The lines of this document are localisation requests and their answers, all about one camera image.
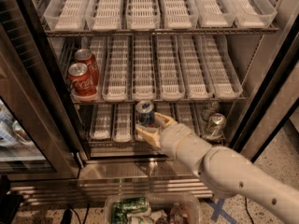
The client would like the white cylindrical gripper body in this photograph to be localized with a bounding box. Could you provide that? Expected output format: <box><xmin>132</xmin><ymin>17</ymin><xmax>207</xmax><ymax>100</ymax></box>
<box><xmin>159</xmin><ymin>123</ymin><xmax>212</xmax><ymax>172</ymax></box>

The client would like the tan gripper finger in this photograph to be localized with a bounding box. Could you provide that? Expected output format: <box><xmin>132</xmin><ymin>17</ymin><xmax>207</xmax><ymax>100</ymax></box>
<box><xmin>135</xmin><ymin>124</ymin><xmax>161</xmax><ymax>147</ymax></box>
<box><xmin>155</xmin><ymin>112</ymin><xmax>177</xmax><ymax>129</ymax></box>

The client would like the silver blue redbull can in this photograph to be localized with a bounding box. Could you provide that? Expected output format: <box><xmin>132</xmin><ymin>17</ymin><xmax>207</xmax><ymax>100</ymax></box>
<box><xmin>135</xmin><ymin>101</ymin><xmax>155</xmax><ymax>127</ymax></box>

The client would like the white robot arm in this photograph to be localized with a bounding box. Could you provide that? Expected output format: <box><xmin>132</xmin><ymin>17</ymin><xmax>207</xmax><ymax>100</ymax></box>
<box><xmin>135</xmin><ymin>112</ymin><xmax>299</xmax><ymax>224</ymax></box>

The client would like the shelf tray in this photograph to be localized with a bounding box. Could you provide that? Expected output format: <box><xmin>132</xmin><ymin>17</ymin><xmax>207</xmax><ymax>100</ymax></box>
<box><xmin>125</xmin><ymin>0</ymin><xmax>161</xmax><ymax>30</ymax></box>
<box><xmin>102</xmin><ymin>36</ymin><xmax>129</xmax><ymax>102</ymax></box>
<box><xmin>156</xmin><ymin>103</ymin><xmax>176</xmax><ymax>120</ymax></box>
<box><xmin>176</xmin><ymin>103</ymin><xmax>200</xmax><ymax>134</ymax></box>
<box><xmin>232</xmin><ymin>0</ymin><xmax>277</xmax><ymax>28</ymax></box>
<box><xmin>160</xmin><ymin>0</ymin><xmax>199</xmax><ymax>29</ymax></box>
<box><xmin>71</xmin><ymin>37</ymin><xmax>107</xmax><ymax>102</ymax></box>
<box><xmin>90</xmin><ymin>104</ymin><xmax>112</xmax><ymax>140</ymax></box>
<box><xmin>85</xmin><ymin>0</ymin><xmax>123</xmax><ymax>31</ymax></box>
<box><xmin>200</xmin><ymin>35</ymin><xmax>243</xmax><ymax>100</ymax></box>
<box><xmin>194</xmin><ymin>0</ymin><xmax>236</xmax><ymax>28</ymax></box>
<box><xmin>156</xmin><ymin>35</ymin><xmax>185</xmax><ymax>101</ymax></box>
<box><xmin>112</xmin><ymin>104</ymin><xmax>133</xmax><ymax>143</ymax></box>
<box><xmin>132</xmin><ymin>35</ymin><xmax>156</xmax><ymax>101</ymax></box>
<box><xmin>134</xmin><ymin>103</ymin><xmax>156</xmax><ymax>143</ymax></box>
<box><xmin>195</xmin><ymin>103</ymin><xmax>224</xmax><ymax>142</ymax></box>
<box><xmin>178</xmin><ymin>35</ymin><xmax>214</xmax><ymax>100</ymax></box>
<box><xmin>44</xmin><ymin>0</ymin><xmax>89</xmax><ymax>31</ymax></box>

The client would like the front silver green can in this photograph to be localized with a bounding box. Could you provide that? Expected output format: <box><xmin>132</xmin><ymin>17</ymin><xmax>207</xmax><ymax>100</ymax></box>
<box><xmin>205</xmin><ymin>113</ymin><xmax>226</xmax><ymax>137</ymax></box>

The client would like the silver green can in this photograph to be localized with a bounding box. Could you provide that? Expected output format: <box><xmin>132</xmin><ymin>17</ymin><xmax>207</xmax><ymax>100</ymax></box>
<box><xmin>205</xmin><ymin>113</ymin><xmax>226</xmax><ymax>137</ymax></box>
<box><xmin>201</xmin><ymin>101</ymin><xmax>220</xmax><ymax>121</ymax></box>

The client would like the rear silver green can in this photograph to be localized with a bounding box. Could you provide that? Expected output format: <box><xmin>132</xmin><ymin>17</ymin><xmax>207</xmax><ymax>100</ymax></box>
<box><xmin>201</xmin><ymin>101</ymin><xmax>220</xmax><ymax>121</ymax></box>

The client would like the green can in bin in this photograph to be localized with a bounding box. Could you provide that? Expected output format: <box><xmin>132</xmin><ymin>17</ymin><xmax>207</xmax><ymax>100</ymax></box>
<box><xmin>110</xmin><ymin>197</ymin><xmax>150</xmax><ymax>224</ymax></box>

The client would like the stainless steel fridge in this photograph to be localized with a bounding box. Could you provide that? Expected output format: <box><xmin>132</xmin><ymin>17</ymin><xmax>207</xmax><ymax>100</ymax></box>
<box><xmin>16</xmin><ymin>0</ymin><xmax>299</xmax><ymax>205</ymax></box>

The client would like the front red coca-cola can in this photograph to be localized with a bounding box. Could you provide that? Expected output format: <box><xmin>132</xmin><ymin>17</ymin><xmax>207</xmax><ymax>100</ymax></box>
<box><xmin>68</xmin><ymin>63</ymin><xmax>96</xmax><ymax>96</ymax></box>

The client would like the red coca-cola can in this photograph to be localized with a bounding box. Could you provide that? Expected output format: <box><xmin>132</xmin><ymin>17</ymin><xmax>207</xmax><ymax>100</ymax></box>
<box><xmin>75</xmin><ymin>49</ymin><xmax>99</xmax><ymax>86</ymax></box>
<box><xmin>68</xmin><ymin>63</ymin><xmax>96</xmax><ymax>96</ymax></box>

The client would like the rear red coca-cola can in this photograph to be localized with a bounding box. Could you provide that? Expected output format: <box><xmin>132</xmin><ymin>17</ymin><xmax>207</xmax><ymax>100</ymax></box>
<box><xmin>75</xmin><ymin>49</ymin><xmax>99</xmax><ymax>86</ymax></box>

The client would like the glass fridge door left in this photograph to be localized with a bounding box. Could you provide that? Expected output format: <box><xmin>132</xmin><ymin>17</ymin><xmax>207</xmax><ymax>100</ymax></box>
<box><xmin>0</xmin><ymin>0</ymin><xmax>79</xmax><ymax>181</ymax></box>

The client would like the clear plastic bin on floor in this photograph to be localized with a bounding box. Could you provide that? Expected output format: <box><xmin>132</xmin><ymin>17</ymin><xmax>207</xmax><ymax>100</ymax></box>
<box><xmin>103</xmin><ymin>193</ymin><xmax>203</xmax><ymax>224</ymax></box>

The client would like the plastic bottle in bin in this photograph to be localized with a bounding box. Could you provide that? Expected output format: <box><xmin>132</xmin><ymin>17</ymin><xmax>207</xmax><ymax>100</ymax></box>
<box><xmin>170</xmin><ymin>203</ymin><xmax>188</xmax><ymax>224</ymax></box>

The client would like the blue tape cross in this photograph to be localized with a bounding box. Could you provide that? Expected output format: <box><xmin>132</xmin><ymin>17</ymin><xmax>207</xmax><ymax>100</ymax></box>
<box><xmin>206</xmin><ymin>199</ymin><xmax>237</xmax><ymax>224</ymax></box>

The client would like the black plug on floor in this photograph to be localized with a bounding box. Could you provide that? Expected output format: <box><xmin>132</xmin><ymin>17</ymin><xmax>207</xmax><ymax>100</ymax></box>
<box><xmin>60</xmin><ymin>208</ymin><xmax>72</xmax><ymax>224</ymax></box>

